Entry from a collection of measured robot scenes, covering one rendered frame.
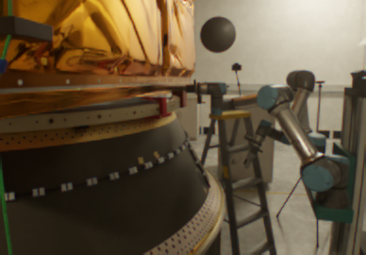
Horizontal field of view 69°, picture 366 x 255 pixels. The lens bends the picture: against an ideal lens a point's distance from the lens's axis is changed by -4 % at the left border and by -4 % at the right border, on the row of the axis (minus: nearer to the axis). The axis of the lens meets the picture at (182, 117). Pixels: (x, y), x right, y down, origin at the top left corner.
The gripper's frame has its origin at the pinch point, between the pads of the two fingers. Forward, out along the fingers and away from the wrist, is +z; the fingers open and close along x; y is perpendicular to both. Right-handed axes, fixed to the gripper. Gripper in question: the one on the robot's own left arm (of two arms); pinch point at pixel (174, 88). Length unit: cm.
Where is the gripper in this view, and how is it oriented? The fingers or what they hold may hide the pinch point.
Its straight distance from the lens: 168.9
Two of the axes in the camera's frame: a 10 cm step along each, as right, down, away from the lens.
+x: -2.1, 1.3, -9.7
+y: 0.0, -9.9, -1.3
